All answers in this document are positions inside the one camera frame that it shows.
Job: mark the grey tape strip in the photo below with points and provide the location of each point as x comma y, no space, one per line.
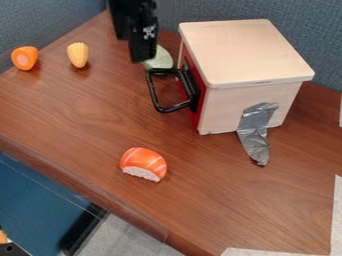
256,131

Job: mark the orange toy carrot piece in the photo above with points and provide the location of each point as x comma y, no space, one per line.
25,57

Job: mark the cabinet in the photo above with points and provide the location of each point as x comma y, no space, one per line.
242,53

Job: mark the green toy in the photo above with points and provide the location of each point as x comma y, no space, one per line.
162,60

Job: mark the orange toy salmon sushi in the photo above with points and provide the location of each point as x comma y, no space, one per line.
144,163

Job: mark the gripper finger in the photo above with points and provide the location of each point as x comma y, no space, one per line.
118,20
142,43

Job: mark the yellow toy corn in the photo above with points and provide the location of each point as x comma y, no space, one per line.
78,54

